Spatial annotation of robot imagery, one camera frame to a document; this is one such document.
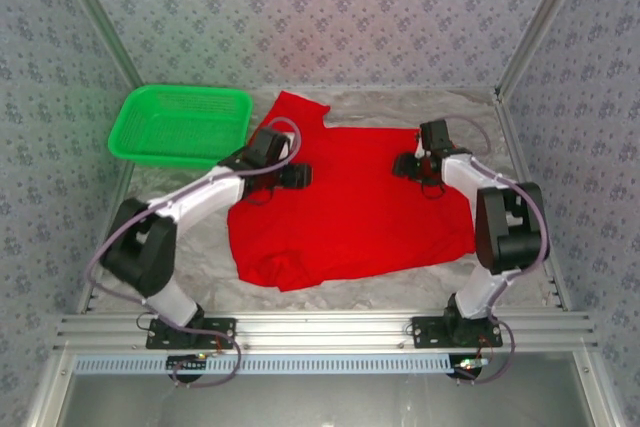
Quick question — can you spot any red printed t-shirt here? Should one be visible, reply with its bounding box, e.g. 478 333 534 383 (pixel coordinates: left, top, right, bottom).
227 90 477 293

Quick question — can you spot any green plastic mesh basket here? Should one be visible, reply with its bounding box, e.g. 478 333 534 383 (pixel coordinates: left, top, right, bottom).
107 85 254 169

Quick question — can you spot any small LED circuit board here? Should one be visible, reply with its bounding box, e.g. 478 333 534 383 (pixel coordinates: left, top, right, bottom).
166 353 210 383
451 354 490 382

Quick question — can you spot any grey metal panel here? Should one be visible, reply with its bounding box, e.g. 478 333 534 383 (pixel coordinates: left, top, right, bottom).
24 351 621 427

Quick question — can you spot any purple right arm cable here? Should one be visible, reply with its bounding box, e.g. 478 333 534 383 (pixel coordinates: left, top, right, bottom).
446 114 550 386

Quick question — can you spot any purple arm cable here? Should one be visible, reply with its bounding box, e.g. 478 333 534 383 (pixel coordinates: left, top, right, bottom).
85 116 302 389
446 114 550 386

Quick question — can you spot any aluminium frame post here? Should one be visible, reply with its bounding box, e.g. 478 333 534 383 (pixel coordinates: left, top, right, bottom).
49 0 145 92
493 0 597 104

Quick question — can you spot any long aluminium mounting rail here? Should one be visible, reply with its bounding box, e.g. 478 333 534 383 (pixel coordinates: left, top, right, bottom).
53 311 599 352

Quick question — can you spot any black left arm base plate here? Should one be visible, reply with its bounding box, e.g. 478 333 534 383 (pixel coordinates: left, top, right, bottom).
144 315 237 351

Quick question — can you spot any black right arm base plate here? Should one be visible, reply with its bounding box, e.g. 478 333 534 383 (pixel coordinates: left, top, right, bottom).
410 315 504 350

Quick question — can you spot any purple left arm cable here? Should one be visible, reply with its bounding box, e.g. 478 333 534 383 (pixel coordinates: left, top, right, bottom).
85 116 302 389

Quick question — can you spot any white slotted cable duct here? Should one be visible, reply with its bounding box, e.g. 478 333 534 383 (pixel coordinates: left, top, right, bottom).
73 352 454 376

